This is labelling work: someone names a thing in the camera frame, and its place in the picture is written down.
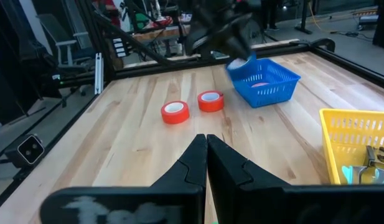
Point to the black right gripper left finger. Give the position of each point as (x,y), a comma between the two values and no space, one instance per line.
(185,199)

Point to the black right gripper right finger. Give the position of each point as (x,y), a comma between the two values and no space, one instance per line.
(238,199)

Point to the blue tape roll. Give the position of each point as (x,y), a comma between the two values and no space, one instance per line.
(238,63)

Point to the black metal staple remover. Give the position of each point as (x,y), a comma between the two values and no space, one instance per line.
(370,155)

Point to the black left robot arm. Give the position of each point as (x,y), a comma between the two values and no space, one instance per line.
(210,25)

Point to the orange tape roll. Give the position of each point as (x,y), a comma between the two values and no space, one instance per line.
(211,104)
(175,116)

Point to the person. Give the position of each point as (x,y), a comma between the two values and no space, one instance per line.
(269,15)

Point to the blue plastic basket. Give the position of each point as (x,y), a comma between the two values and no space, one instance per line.
(266,97)

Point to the wooden workbench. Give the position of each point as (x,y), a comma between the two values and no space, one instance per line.
(160,32)

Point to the black diagonal brace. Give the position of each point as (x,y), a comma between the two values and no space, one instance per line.
(132,40)

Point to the yellow plastic basket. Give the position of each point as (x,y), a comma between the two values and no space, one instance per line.
(331,149)

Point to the black plate with white labels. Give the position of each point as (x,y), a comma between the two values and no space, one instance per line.
(118,47)

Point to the aluminium extrusion bar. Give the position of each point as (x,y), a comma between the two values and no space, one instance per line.
(99,74)

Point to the office chair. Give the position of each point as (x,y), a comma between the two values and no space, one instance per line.
(70,46)

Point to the black table frame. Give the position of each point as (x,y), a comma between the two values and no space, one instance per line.
(142,71)

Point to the black frame post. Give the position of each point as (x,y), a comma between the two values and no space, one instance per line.
(98,31)

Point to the black table-level camera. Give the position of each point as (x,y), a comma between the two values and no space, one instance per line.
(30,151)

